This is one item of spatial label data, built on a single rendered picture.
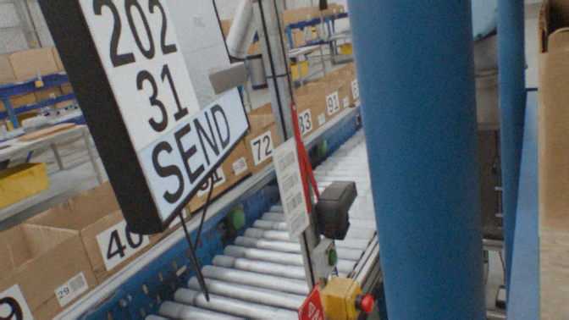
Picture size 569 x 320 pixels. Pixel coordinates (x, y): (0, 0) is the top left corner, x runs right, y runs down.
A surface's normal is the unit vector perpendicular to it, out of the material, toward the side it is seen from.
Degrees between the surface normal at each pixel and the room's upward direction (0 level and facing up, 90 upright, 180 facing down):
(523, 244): 0
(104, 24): 86
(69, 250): 90
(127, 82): 86
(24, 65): 90
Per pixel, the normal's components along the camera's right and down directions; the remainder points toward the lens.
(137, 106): 0.96, -0.18
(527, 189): -0.18, -0.94
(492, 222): -0.54, 0.36
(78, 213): 0.86, -0.01
